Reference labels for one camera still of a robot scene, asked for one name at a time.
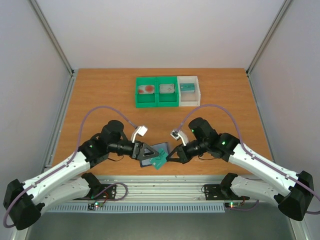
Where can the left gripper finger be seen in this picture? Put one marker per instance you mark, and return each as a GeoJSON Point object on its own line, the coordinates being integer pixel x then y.
{"type": "Point", "coordinates": [147, 149]}
{"type": "Point", "coordinates": [146, 160]}

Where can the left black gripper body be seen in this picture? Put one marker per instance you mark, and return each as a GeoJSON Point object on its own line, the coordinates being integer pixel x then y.
{"type": "Point", "coordinates": [135, 155]}

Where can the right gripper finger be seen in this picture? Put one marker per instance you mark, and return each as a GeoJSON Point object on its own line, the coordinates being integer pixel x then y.
{"type": "Point", "coordinates": [176, 160]}
{"type": "Point", "coordinates": [177, 152]}

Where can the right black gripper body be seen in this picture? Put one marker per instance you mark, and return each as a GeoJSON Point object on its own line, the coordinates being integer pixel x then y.
{"type": "Point", "coordinates": [182, 153]}

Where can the blue leather card holder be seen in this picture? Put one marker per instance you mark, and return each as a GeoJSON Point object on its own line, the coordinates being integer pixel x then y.
{"type": "Point", "coordinates": [163, 145]}

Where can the teal VIP card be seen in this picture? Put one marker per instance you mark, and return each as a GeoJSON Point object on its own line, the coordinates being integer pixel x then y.
{"type": "Point", "coordinates": [186, 88]}
{"type": "Point", "coordinates": [158, 161]}

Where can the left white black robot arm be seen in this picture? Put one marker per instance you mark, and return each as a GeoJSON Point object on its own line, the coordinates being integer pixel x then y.
{"type": "Point", "coordinates": [25, 202]}

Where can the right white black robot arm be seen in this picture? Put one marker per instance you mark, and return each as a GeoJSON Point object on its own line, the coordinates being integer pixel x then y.
{"type": "Point", "coordinates": [290, 191]}

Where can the card with red circles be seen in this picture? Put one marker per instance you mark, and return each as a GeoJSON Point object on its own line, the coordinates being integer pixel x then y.
{"type": "Point", "coordinates": [146, 89]}

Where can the grey white card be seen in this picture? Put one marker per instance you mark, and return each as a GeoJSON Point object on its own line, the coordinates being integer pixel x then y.
{"type": "Point", "coordinates": [166, 88]}

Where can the left green bin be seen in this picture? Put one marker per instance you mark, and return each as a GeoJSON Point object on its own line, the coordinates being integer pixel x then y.
{"type": "Point", "coordinates": [145, 101]}

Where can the green bin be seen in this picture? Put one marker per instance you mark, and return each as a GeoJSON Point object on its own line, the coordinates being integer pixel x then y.
{"type": "Point", "coordinates": [168, 100]}
{"type": "Point", "coordinates": [145, 101]}

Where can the middle green bin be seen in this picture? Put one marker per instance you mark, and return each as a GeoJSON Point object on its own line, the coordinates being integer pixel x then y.
{"type": "Point", "coordinates": [168, 100]}

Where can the white bin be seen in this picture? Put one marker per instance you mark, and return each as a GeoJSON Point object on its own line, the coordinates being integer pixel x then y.
{"type": "Point", "coordinates": [189, 99]}

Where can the right controller board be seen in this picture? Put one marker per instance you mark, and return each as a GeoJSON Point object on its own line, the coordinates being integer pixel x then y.
{"type": "Point", "coordinates": [233, 205]}

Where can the controller board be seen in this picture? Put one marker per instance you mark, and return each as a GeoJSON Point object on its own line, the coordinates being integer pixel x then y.
{"type": "Point", "coordinates": [94, 206]}
{"type": "Point", "coordinates": [233, 205]}

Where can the left controller board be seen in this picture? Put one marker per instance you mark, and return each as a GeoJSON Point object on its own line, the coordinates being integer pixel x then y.
{"type": "Point", "coordinates": [94, 206]}

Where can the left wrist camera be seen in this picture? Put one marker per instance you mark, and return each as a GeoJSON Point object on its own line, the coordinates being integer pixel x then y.
{"type": "Point", "coordinates": [139, 131]}

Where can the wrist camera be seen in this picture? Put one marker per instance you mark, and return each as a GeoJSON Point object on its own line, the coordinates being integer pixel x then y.
{"type": "Point", "coordinates": [139, 131]}
{"type": "Point", "coordinates": [180, 135]}

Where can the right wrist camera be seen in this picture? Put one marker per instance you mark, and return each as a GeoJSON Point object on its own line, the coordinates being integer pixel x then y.
{"type": "Point", "coordinates": [180, 135]}

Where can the aluminium front rail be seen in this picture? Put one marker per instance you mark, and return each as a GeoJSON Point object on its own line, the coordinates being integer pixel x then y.
{"type": "Point", "coordinates": [188, 189]}

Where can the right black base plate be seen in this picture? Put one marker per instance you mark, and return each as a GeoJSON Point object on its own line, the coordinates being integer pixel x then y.
{"type": "Point", "coordinates": [212, 192]}

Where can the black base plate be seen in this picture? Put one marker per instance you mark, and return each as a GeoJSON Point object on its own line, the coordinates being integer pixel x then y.
{"type": "Point", "coordinates": [212, 192]}
{"type": "Point", "coordinates": [107, 190]}

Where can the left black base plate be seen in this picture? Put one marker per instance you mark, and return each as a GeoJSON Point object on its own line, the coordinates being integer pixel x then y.
{"type": "Point", "coordinates": [107, 190]}

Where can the grey slotted cable duct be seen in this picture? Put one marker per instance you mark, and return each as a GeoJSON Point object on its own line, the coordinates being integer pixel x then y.
{"type": "Point", "coordinates": [137, 208]}

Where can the right aluminium frame post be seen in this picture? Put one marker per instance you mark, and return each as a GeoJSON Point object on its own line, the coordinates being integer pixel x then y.
{"type": "Point", "coordinates": [269, 34]}

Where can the aluminium frame post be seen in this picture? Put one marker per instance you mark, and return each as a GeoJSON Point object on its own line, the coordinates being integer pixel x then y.
{"type": "Point", "coordinates": [269, 34]}
{"type": "Point", "coordinates": [48, 30]}

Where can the left aluminium frame post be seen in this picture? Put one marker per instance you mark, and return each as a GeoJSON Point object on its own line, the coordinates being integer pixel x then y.
{"type": "Point", "coordinates": [48, 30]}

